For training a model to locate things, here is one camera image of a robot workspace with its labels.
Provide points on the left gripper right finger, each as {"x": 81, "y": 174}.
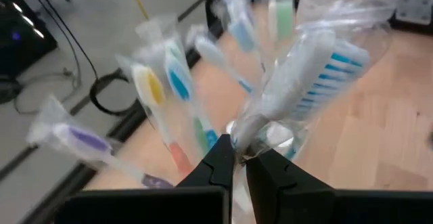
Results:
{"x": 277, "y": 190}

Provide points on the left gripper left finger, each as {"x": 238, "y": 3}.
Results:
{"x": 216, "y": 173}

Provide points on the green toothbrush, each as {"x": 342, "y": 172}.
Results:
{"x": 284, "y": 19}
{"x": 201, "y": 136}

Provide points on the blue toothbrush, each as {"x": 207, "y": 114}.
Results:
{"x": 216, "y": 56}
{"x": 242, "y": 36}
{"x": 178, "y": 85}
{"x": 304, "y": 82}

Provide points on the orange toothbrush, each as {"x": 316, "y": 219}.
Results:
{"x": 152, "y": 88}

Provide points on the purple toothbrush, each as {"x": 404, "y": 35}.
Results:
{"x": 84, "y": 139}

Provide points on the black electronics box with lights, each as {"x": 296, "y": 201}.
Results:
{"x": 27, "y": 48}

